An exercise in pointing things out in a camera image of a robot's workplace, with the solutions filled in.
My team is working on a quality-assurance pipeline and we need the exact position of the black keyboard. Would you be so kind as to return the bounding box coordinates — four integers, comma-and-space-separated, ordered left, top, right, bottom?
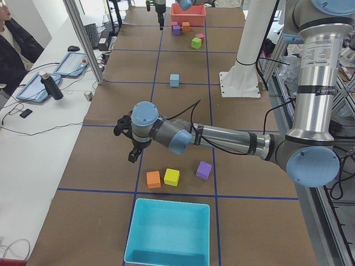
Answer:
84, 23, 99, 49

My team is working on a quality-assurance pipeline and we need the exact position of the purple foam block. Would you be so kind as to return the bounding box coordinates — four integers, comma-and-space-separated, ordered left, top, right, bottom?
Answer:
196, 161, 212, 181
172, 25, 181, 36

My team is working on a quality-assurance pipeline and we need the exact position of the black water bottle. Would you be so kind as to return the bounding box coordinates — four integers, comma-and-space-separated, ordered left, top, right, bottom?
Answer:
39, 70, 63, 100

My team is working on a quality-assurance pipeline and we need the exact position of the pink foam block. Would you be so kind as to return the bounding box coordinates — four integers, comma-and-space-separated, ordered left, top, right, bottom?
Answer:
195, 33, 205, 43

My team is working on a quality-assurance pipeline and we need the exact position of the black smartphone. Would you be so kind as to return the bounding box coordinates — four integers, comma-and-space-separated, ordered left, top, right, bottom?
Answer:
19, 109, 33, 118

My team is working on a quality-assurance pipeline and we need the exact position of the light blue foam block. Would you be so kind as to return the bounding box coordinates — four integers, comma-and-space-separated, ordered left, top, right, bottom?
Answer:
170, 74, 180, 88

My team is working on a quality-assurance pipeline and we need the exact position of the cyan plastic bin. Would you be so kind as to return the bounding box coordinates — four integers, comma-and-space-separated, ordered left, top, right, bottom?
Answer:
124, 198, 210, 265

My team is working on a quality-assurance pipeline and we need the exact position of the green foam block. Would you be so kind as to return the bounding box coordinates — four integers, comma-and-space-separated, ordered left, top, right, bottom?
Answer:
191, 37, 202, 49

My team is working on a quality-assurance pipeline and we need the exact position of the orange foam block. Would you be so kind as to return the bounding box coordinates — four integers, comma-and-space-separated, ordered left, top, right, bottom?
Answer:
146, 171, 161, 189
181, 22, 190, 32

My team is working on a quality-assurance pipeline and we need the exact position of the aluminium frame post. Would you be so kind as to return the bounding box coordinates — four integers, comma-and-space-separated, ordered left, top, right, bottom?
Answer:
63, 0, 104, 85

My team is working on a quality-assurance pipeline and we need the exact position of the person in dark jacket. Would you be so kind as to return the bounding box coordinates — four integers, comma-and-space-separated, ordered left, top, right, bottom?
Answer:
1, 1, 44, 96

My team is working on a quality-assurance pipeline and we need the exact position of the yellow foam block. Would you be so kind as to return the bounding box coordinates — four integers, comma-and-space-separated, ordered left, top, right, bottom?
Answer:
164, 168, 180, 186

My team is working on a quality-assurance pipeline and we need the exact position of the blue teach pendant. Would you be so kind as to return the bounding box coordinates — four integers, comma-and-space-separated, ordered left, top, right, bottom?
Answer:
53, 52, 88, 78
16, 72, 62, 103

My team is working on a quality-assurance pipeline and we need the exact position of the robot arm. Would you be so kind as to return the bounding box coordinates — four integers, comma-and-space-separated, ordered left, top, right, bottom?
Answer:
114, 1, 354, 187
146, 1, 215, 30

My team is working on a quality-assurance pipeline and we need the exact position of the black computer mouse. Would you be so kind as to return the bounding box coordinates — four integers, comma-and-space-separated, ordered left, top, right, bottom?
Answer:
67, 45, 80, 52

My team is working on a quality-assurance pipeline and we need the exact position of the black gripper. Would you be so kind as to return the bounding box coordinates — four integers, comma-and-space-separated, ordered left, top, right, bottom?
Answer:
154, 0, 166, 30
113, 115, 151, 163

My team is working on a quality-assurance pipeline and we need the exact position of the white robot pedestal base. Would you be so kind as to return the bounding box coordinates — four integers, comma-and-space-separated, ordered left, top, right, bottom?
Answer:
219, 0, 278, 98

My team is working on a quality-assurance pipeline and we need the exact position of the small metal cup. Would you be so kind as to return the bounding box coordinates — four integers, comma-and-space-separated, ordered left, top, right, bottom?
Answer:
84, 91, 93, 101

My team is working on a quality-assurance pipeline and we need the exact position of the salmon plastic bin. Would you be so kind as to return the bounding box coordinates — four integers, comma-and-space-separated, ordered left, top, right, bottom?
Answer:
170, 3, 206, 27

